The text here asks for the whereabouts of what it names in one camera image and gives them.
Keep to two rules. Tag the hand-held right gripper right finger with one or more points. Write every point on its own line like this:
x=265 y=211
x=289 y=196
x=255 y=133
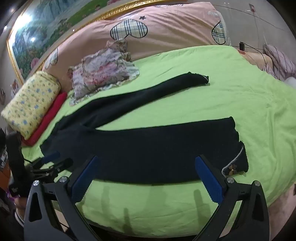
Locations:
x=208 y=183

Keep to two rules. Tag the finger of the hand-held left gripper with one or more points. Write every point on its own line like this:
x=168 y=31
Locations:
x=52 y=156
x=62 y=163

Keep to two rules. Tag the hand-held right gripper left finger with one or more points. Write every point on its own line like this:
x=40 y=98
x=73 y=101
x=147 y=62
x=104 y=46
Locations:
x=84 y=179

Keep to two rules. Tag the black pants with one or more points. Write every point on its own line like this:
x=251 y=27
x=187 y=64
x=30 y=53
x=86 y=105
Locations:
x=138 y=150

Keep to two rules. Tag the red towel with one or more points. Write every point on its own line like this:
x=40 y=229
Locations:
x=46 y=120

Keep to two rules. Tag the yellow patterned pillow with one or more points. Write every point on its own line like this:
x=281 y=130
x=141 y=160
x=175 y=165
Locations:
x=30 y=104

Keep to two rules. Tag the green bed sheet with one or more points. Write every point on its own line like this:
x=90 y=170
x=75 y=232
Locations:
x=208 y=104

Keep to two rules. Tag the floral ruffled cloth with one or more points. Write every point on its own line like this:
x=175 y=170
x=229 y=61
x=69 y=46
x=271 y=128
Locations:
x=99 y=71

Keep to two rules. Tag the gold-framed landscape painting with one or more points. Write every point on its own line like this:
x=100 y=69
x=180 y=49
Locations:
x=34 y=34

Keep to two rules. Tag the black charger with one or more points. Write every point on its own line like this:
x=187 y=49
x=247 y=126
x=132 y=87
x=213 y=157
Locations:
x=242 y=46

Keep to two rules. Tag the striped pillow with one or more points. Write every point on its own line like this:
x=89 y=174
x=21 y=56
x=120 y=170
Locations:
x=279 y=60

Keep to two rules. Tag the pink quilt with plaid hearts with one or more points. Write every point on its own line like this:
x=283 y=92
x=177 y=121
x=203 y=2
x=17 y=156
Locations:
x=173 y=30

